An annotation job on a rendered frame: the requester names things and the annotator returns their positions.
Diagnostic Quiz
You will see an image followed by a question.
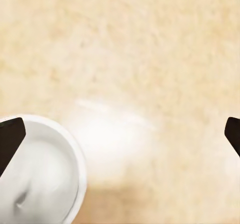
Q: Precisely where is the coffee cup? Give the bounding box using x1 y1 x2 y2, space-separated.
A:
0 114 88 224

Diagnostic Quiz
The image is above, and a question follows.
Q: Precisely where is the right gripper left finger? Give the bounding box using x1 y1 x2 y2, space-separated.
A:
0 117 26 177

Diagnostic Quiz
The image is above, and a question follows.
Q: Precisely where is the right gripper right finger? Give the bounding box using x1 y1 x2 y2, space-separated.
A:
224 117 240 156

